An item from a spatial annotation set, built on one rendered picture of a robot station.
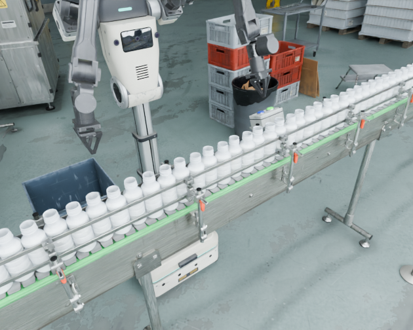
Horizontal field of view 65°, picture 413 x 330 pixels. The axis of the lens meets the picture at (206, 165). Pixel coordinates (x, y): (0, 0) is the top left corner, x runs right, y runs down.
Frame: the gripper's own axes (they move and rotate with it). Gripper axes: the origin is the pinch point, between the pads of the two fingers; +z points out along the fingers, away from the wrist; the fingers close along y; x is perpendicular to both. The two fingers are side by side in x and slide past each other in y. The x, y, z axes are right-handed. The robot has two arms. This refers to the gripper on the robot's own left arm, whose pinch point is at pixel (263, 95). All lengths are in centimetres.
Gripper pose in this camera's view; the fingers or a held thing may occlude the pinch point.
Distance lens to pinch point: 132.0
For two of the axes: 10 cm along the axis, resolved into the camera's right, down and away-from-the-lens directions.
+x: -7.6, 0.0, 6.5
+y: 6.0, -3.7, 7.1
